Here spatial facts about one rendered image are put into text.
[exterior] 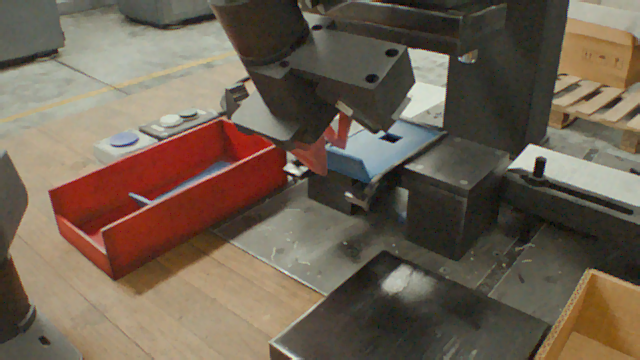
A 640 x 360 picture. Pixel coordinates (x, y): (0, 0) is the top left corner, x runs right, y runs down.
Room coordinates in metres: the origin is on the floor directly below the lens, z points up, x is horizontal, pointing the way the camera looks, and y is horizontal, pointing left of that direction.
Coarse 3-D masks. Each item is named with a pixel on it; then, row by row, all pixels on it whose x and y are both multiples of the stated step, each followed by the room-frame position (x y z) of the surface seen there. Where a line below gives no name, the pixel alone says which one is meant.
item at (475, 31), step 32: (352, 0) 0.51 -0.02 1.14; (384, 0) 0.51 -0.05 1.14; (416, 0) 0.49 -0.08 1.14; (448, 0) 0.47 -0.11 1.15; (480, 0) 0.52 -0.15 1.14; (352, 32) 0.51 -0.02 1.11; (384, 32) 0.49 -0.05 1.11; (416, 32) 0.47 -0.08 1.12; (448, 32) 0.45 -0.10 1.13; (480, 32) 0.47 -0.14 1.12
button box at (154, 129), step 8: (240, 80) 0.97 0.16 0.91; (224, 96) 0.88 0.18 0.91; (224, 104) 0.84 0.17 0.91; (176, 112) 0.75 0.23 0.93; (200, 112) 0.75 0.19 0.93; (208, 112) 0.75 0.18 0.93; (224, 112) 0.79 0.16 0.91; (152, 120) 0.72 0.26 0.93; (184, 120) 0.72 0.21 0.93; (192, 120) 0.72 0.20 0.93; (200, 120) 0.72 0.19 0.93; (208, 120) 0.73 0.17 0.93; (144, 128) 0.70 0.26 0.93; (152, 128) 0.69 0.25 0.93; (160, 128) 0.69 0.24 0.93; (168, 128) 0.69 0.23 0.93; (176, 128) 0.69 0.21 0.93; (184, 128) 0.69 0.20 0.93; (192, 128) 0.70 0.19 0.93; (152, 136) 0.68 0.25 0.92; (160, 136) 0.67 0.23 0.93; (168, 136) 0.67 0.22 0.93
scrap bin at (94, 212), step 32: (224, 128) 0.65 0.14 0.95; (128, 160) 0.54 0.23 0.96; (160, 160) 0.58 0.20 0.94; (192, 160) 0.61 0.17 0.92; (224, 160) 0.64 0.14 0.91; (256, 160) 0.55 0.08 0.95; (64, 192) 0.48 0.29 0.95; (96, 192) 0.51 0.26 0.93; (128, 192) 0.54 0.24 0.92; (160, 192) 0.56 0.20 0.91; (192, 192) 0.47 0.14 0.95; (224, 192) 0.51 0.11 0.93; (256, 192) 0.54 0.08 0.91; (64, 224) 0.45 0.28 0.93; (96, 224) 0.48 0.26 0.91; (128, 224) 0.41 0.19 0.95; (160, 224) 0.44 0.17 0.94; (192, 224) 0.47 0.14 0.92; (96, 256) 0.41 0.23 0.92; (128, 256) 0.41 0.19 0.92
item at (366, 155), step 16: (400, 128) 0.56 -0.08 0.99; (416, 128) 0.56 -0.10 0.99; (352, 144) 0.51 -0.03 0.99; (368, 144) 0.51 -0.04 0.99; (384, 144) 0.51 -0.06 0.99; (400, 144) 0.51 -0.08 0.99; (416, 144) 0.51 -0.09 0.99; (336, 160) 0.45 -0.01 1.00; (352, 160) 0.43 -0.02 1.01; (368, 160) 0.48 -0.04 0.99; (384, 160) 0.48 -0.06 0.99; (352, 176) 0.45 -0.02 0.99; (368, 176) 0.44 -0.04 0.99
